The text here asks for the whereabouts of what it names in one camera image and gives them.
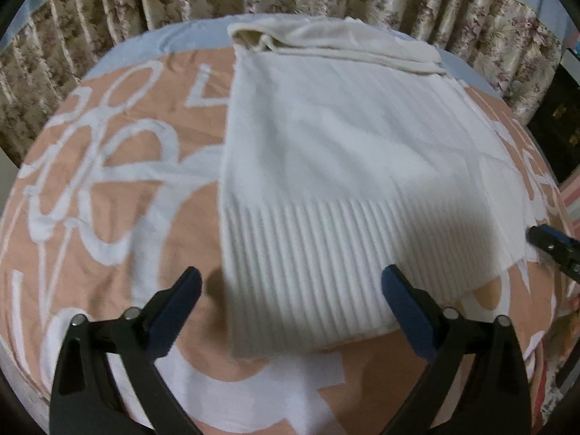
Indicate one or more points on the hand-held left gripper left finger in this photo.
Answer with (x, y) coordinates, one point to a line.
(174, 312)

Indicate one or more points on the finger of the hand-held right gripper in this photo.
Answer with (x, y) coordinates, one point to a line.
(550, 240)

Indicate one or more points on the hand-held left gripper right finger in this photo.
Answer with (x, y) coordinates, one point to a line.
(408, 315)

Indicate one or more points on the white knit sweater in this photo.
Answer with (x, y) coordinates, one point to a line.
(340, 145)

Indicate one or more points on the orange and white printed blanket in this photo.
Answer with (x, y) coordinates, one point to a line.
(149, 99)

